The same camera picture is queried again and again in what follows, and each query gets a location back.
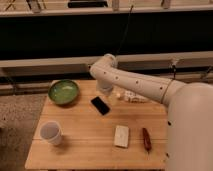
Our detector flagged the black rectangular eraser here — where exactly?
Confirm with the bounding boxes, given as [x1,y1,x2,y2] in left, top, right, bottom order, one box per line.
[91,97,110,115]

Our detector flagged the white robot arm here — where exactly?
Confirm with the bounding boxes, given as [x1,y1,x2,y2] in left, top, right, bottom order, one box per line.
[90,54,213,171]

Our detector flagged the green ceramic bowl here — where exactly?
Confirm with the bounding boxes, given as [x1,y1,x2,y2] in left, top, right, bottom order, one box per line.
[48,79,79,105]

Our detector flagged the white rectangular sponge block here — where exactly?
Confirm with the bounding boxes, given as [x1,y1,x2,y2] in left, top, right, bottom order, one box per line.
[114,125,129,148]

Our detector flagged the red handled screwdriver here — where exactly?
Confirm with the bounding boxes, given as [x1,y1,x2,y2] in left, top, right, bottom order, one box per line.
[142,128,152,153]

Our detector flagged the black hanging cable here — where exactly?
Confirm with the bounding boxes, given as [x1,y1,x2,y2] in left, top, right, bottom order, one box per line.
[114,3,135,56]

